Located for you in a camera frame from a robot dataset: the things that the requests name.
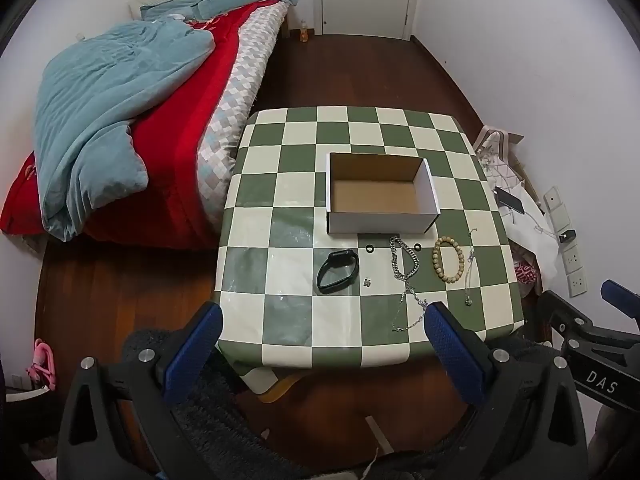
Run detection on thin silver chain necklace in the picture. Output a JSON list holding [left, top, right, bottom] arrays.
[[399, 278, 432, 334]]

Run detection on thin silver pendant necklace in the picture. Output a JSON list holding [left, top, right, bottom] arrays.
[[462, 227, 478, 309]]

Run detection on wooden bead bracelet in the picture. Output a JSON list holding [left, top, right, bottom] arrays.
[[432, 235, 467, 284]]

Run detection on thick silver chain bracelet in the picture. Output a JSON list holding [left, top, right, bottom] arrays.
[[388, 234, 420, 281]]

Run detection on black smart band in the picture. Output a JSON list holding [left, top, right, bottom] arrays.
[[316, 249, 360, 295]]

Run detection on black charger plug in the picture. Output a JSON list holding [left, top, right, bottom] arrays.
[[558, 229, 576, 244]]

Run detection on red white plastic bag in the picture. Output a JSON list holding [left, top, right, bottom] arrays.
[[514, 260, 538, 297]]

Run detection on pink slippers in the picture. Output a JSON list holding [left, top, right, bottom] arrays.
[[26, 338, 56, 391]]

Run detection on green white checkered tablecloth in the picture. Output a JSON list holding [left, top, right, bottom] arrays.
[[214, 106, 524, 370]]

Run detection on black smartphone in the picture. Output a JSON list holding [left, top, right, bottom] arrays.
[[494, 186, 525, 214]]

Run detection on red bed cover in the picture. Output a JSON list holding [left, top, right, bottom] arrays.
[[1, 4, 254, 249]]

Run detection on white cardboard box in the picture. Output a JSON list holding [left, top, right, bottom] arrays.
[[326, 152, 440, 235]]

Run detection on white patterned tote bag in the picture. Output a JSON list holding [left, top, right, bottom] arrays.
[[473, 126, 524, 196]]

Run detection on teal blue blanket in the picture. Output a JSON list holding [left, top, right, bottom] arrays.
[[34, 0, 296, 240]]

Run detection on checkered patterned mattress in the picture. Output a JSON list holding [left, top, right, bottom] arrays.
[[196, 0, 290, 230]]

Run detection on orange bottle on floor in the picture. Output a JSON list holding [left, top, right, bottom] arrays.
[[299, 21, 309, 44]]

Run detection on white wall socket strip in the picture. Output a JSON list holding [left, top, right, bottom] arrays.
[[544, 186, 588, 298]]

